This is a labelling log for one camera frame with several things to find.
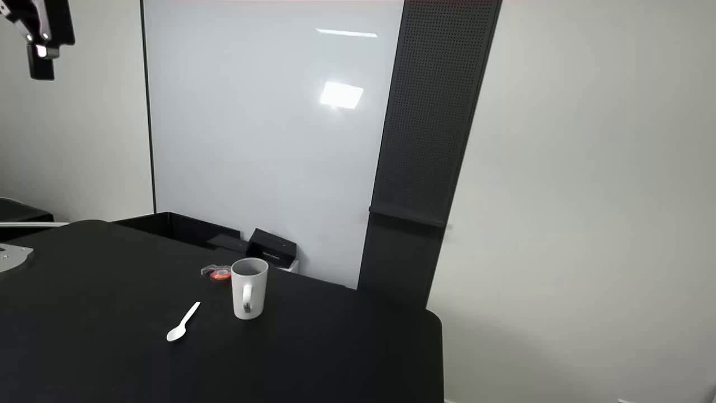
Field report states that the black vertical pillar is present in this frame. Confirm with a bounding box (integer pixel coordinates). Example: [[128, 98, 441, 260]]
[[355, 0, 502, 314]]

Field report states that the white plastic spoon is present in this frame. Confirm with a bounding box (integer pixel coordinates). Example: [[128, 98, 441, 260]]
[[162, 301, 204, 344]]

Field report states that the silver metal mounting plate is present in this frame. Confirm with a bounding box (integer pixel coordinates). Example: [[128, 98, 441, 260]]
[[0, 243, 35, 275]]

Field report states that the red tape roll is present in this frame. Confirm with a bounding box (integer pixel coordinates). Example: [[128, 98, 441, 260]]
[[201, 261, 235, 284]]

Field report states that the white ceramic mug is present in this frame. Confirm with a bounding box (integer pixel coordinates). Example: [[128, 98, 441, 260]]
[[227, 255, 271, 322]]

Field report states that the small black box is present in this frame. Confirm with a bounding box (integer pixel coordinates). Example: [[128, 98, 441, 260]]
[[243, 227, 299, 270]]

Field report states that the white board panel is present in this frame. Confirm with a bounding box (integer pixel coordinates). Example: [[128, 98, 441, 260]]
[[141, 0, 405, 292]]

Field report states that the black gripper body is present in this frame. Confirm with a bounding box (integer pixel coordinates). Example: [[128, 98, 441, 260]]
[[2, 0, 76, 46]]

